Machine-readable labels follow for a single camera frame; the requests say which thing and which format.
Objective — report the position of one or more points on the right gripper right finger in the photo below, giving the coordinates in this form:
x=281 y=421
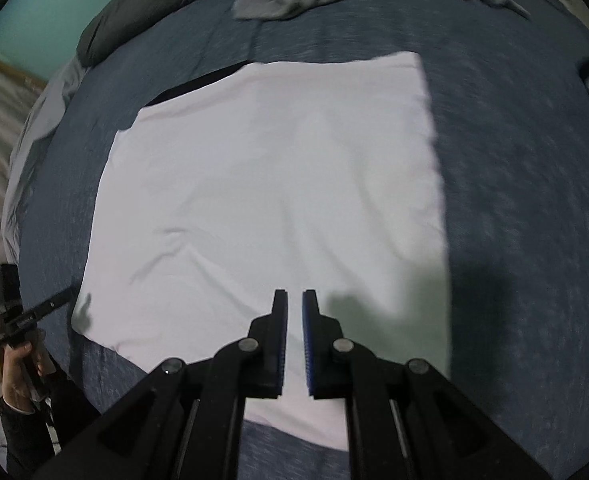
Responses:
x=404 y=421

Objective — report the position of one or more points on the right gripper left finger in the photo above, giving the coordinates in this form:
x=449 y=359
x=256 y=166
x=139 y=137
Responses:
x=184 y=420

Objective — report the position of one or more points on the white black-collared polo shirt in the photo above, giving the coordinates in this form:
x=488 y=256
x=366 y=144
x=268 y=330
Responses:
x=283 y=175

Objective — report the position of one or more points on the person's left forearm black sleeve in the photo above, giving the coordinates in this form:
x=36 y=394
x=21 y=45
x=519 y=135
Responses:
x=29 y=444

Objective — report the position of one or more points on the person's left hand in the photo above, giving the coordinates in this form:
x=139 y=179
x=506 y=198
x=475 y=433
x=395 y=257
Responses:
x=16 y=391

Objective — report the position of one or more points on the light grey blanket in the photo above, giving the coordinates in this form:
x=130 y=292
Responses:
x=39 y=127

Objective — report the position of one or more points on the wooden pole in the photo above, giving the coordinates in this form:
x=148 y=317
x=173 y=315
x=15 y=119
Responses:
x=22 y=77

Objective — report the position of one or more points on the blue patterned bed sheet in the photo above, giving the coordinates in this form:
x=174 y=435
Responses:
x=512 y=121

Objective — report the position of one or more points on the dark grey long pillow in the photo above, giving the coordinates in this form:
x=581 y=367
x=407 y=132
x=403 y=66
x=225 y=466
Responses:
x=119 y=22

